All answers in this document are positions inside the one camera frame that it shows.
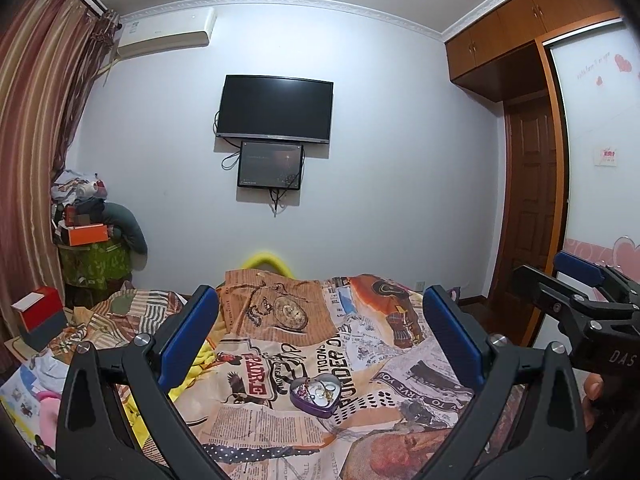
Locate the purple heart tin box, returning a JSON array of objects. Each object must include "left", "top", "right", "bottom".
[{"left": 290, "top": 373, "right": 342, "bottom": 418}]

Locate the right hand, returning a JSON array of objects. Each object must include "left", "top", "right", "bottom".
[{"left": 582, "top": 374, "right": 603, "bottom": 431}]

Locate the brown wooden door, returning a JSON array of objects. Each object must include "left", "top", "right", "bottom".
[{"left": 487, "top": 41, "right": 569, "bottom": 346}]

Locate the yellow pillow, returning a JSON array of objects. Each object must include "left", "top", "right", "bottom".
[{"left": 241, "top": 252, "right": 294, "bottom": 278}]

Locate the red white box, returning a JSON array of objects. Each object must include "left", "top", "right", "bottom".
[{"left": 12, "top": 286, "right": 67, "bottom": 351}]

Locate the newspaper print bedspread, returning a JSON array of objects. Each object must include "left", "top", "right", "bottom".
[{"left": 0, "top": 266, "right": 532, "bottom": 480}]

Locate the orange shoe box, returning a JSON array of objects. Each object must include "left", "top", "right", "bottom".
[{"left": 66, "top": 224, "right": 110, "bottom": 247}]

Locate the clothes pile on table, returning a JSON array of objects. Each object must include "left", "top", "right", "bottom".
[{"left": 51, "top": 169, "right": 107, "bottom": 230}]

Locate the white wardrobe sliding door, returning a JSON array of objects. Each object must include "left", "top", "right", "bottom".
[{"left": 545, "top": 18, "right": 639, "bottom": 280}]

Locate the wooden overhead cabinet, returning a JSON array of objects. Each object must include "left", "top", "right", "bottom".
[{"left": 446, "top": 0, "right": 616, "bottom": 102}]

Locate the white air conditioner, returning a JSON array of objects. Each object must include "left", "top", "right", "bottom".
[{"left": 116, "top": 8, "right": 217, "bottom": 58}]

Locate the striped red gold curtain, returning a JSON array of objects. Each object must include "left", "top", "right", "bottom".
[{"left": 1, "top": 0, "right": 119, "bottom": 339}]

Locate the small black wall monitor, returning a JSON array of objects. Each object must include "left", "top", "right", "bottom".
[{"left": 238, "top": 141, "right": 305, "bottom": 191}]

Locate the pink heart wall sticker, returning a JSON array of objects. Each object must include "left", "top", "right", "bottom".
[{"left": 594, "top": 53, "right": 634, "bottom": 87}]

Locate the wall mounted black television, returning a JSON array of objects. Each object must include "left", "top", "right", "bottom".
[{"left": 215, "top": 75, "right": 334, "bottom": 144}]

